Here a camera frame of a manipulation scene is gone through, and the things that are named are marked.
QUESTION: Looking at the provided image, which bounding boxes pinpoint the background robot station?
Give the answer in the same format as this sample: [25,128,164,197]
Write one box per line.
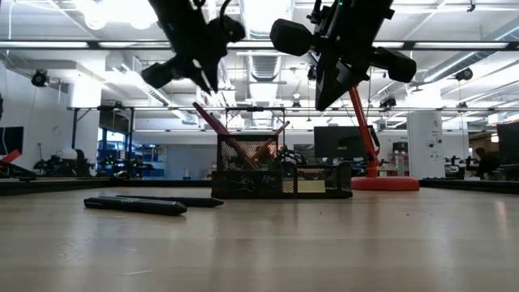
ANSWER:
[33,148,98,178]

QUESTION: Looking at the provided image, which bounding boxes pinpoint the yellow sticky note pad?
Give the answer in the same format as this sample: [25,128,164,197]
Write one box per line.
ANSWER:
[298,179,326,194]

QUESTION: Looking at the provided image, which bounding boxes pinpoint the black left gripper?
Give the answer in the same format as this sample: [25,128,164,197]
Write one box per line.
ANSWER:
[140,28,227,95]

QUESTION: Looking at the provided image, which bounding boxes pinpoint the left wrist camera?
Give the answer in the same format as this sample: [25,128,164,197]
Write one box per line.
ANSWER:
[210,15,247,44]

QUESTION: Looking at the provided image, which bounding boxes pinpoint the black pen with white print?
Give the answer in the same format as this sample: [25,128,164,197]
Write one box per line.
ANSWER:
[84,196,188,217]

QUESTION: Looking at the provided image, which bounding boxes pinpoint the black overhead beam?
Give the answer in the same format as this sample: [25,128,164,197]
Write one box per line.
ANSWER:
[0,39,519,52]

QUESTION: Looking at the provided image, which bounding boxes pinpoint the black binder clip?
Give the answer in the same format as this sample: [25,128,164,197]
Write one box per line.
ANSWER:
[230,177,257,195]

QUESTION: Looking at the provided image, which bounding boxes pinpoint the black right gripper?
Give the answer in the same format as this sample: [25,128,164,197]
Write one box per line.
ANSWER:
[269,19,418,111]

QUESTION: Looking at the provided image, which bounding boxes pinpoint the red and black strap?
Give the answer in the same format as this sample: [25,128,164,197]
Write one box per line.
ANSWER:
[0,148,37,182]

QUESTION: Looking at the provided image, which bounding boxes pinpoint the black mesh desk organizer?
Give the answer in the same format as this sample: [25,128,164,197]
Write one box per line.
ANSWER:
[210,133,353,200]

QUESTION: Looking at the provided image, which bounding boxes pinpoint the purple handled scissors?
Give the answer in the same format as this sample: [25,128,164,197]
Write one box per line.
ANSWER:
[192,101,252,170]

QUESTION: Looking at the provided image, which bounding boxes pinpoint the person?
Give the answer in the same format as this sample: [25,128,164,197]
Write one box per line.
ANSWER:
[472,146,503,180]

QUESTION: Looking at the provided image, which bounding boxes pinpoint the black background monitor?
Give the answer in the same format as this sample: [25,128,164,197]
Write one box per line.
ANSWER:
[314,126,369,159]

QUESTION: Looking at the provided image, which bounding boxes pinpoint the black background rig frame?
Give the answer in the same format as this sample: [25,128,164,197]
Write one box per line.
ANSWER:
[225,107,287,139]

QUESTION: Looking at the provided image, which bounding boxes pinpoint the black aluminium table frame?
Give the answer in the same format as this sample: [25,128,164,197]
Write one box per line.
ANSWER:
[0,177,519,197]

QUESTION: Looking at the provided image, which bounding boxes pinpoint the dark wall screen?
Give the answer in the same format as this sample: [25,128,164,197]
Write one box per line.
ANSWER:
[0,126,24,156]

